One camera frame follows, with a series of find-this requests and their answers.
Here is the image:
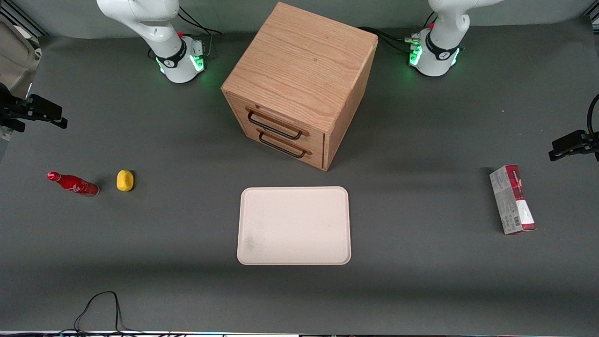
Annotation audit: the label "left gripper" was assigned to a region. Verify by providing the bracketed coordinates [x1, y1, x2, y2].
[548, 130, 599, 162]

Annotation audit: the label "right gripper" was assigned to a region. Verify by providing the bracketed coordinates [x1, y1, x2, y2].
[0, 83, 69, 134]

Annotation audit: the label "red coke bottle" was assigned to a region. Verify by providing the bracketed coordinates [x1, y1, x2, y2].
[47, 171, 100, 198]

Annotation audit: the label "beige rectangular tray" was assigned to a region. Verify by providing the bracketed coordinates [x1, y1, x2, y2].
[237, 186, 351, 266]

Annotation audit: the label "beige background object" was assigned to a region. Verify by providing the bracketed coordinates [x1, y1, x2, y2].
[0, 21, 43, 100]

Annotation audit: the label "grey and red carton box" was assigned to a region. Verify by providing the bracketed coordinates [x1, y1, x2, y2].
[489, 164, 537, 235]

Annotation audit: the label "yellow lemon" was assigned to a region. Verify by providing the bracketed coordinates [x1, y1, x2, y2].
[117, 169, 135, 192]

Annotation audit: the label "oak wooden drawer cabinet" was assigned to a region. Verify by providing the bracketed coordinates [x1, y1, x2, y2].
[221, 1, 379, 172]

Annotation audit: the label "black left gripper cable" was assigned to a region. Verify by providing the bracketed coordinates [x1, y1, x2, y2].
[587, 94, 599, 137]

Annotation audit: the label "black right arm base cables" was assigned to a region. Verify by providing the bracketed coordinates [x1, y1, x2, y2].
[178, 5, 223, 59]

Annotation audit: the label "black arm base cables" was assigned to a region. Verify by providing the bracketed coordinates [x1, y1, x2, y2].
[178, 5, 223, 59]
[358, 27, 422, 55]

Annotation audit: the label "black looped table cable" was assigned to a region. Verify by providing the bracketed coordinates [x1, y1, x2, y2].
[74, 291, 137, 334]

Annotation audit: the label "black left arm base cables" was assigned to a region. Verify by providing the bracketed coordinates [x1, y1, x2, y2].
[358, 27, 422, 55]

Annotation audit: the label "black upper drawer handle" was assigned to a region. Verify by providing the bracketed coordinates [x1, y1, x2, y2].
[247, 110, 304, 141]

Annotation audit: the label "black drawer handle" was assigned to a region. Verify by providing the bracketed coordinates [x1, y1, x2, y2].
[247, 110, 304, 141]
[258, 131, 307, 159]

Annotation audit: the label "black lower drawer handle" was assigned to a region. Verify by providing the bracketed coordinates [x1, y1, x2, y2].
[258, 131, 307, 159]

